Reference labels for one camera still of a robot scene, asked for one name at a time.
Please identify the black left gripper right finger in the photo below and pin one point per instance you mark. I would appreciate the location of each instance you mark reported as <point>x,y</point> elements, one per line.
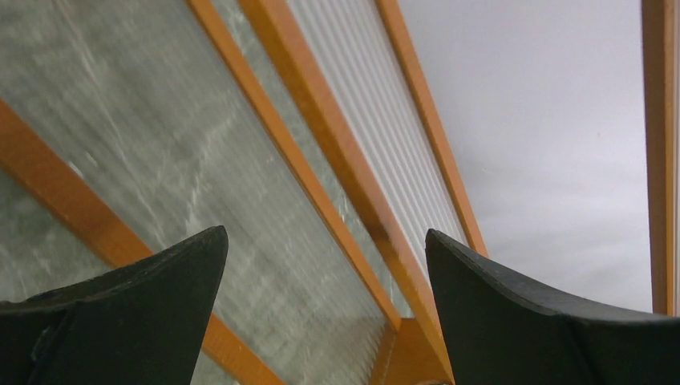
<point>503,327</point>

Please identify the orange wooden shelf rack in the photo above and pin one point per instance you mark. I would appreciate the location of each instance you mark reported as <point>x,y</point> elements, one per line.
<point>305,128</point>

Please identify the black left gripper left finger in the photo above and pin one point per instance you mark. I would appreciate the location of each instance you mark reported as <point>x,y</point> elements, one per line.
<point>143,323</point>

